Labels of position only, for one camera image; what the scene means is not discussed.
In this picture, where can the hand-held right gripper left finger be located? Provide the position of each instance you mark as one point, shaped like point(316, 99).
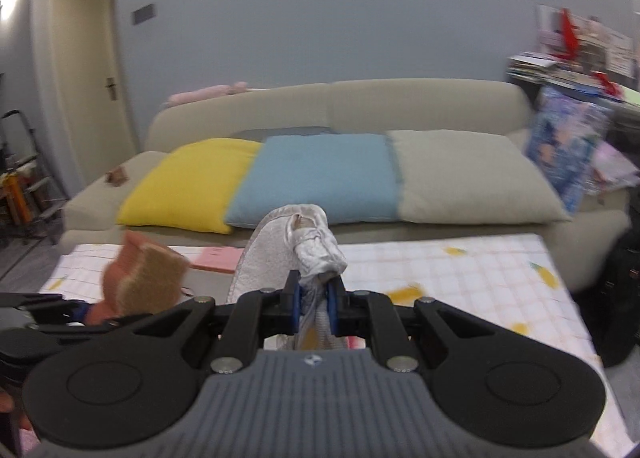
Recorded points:
point(297, 302)

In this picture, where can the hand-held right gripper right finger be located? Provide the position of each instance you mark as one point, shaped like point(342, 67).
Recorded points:
point(332, 309)

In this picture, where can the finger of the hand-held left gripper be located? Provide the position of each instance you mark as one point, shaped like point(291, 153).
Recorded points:
point(80, 313)
point(35, 300)

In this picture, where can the white cloth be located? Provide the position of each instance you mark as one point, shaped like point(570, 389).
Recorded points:
point(280, 248)

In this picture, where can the toast-shaped plush toy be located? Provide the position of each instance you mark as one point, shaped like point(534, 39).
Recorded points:
point(145, 283)

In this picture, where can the folding metal ladder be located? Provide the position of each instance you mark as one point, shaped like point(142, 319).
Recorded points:
point(25, 188)

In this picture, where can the blue pillow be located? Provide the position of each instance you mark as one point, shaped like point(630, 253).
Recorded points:
point(320, 177)

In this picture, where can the small brown item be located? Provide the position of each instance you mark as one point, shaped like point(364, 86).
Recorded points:
point(116, 176)

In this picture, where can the lemon print checked tablecloth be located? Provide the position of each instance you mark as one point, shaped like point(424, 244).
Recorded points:
point(475, 278)

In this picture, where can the yellow pillow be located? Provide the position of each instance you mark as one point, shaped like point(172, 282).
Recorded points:
point(190, 182)

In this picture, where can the beige pillow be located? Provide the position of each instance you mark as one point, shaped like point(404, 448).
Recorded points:
point(465, 177)

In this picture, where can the cream door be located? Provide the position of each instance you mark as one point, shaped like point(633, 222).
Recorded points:
point(90, 87)

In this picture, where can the pink plush toy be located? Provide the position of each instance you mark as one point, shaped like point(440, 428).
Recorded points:
point(205, 92)

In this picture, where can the beige sofa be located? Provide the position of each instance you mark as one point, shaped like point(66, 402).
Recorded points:
point(450, 102)

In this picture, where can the blue printed cushion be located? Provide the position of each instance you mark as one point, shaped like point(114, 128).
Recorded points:
point(567, 142)

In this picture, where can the black backpack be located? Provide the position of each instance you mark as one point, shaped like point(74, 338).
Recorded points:
point(622, 288)

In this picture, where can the pink clothes pile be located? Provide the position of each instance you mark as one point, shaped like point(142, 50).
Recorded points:
point(612, 167)

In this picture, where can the stack of books and papers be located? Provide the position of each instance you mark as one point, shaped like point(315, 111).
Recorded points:
point(575, 52)

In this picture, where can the wall lamp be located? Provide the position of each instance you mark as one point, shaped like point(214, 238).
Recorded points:
point(7, 2)

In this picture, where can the grey wall switch plate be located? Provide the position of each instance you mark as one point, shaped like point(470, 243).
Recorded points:
point(143, 14)

